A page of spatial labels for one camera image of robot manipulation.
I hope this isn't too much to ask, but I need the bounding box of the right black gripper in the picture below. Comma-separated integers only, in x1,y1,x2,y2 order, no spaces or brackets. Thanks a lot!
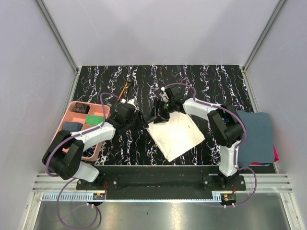
147,98,176,124

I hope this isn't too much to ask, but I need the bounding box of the white cloth napkin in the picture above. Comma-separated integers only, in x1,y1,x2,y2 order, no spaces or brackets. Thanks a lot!
147,112,205,161

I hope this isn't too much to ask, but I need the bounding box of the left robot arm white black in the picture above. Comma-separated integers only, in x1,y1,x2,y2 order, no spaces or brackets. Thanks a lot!
42,103,146,190

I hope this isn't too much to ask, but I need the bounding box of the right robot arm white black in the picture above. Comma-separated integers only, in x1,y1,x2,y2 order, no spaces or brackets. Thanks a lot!
146,83,246,190

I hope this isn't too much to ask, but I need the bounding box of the green cloth in tray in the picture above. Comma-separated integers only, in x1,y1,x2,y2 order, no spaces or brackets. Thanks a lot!
85,115,104,126

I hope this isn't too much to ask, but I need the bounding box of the dark patterned cloth in tray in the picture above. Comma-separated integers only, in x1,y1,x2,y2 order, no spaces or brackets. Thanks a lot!
72,102,90,114

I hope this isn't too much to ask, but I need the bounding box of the pink compartment tray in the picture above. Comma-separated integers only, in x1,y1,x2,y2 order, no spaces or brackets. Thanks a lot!
54,101,104,162

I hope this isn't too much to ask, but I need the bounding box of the grey blue cloth in tray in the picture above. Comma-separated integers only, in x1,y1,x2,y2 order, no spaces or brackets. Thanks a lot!
62,121,83,132

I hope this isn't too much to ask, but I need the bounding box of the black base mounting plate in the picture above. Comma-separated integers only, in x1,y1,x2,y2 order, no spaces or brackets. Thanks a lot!
76,165,247,201

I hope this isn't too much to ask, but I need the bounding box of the blue folded cloth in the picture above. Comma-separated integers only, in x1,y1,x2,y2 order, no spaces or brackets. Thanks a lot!
237,111,275,168

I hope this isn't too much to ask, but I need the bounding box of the magenta cloth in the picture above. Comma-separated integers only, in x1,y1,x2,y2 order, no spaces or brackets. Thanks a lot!
273,146,279,162

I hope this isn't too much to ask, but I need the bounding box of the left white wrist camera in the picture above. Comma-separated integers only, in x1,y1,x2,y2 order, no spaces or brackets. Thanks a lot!
120,98,136,107

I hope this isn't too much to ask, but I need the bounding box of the orange handled utensil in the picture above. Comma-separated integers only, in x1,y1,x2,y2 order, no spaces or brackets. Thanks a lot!
118,82,128,98

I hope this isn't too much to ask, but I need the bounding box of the black handled utensil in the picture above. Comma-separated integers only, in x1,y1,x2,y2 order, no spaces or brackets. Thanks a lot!
124,78,134,98

